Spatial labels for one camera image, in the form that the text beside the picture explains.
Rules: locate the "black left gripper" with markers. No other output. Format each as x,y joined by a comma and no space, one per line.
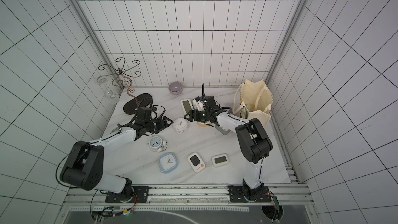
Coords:
161,127

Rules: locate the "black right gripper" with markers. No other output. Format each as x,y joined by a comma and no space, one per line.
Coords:
193,115

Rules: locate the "white square alarm clock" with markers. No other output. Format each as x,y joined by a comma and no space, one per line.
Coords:
180,125

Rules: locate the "white twin-bell alarm clock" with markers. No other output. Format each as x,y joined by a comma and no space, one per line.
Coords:
158,144

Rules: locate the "white orange digital timer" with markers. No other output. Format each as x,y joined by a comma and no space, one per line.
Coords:
196,162

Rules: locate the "cream canvas floral tote bag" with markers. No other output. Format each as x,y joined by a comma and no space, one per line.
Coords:
253,100

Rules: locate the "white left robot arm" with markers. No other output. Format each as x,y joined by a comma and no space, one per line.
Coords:
84,166

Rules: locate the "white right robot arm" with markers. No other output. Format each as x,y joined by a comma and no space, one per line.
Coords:
254,143

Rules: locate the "orange rounded alarm clock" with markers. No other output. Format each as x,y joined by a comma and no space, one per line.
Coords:
201,124

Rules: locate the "blue square alarm clock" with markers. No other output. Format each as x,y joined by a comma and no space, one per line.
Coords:
167,162

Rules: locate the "grey square alarm clock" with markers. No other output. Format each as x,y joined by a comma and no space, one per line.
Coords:
222,130

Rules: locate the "white digital thermometer clock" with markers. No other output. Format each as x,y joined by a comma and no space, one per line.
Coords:
220,160

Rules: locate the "purple ceramic bowl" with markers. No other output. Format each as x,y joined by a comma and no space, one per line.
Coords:
175,88

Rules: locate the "green patterned coaster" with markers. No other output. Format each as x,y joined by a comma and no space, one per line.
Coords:
115,128

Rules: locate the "metal jewelry tree stand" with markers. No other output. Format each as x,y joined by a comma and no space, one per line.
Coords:
124,77

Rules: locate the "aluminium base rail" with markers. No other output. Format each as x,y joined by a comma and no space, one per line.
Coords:
186,198

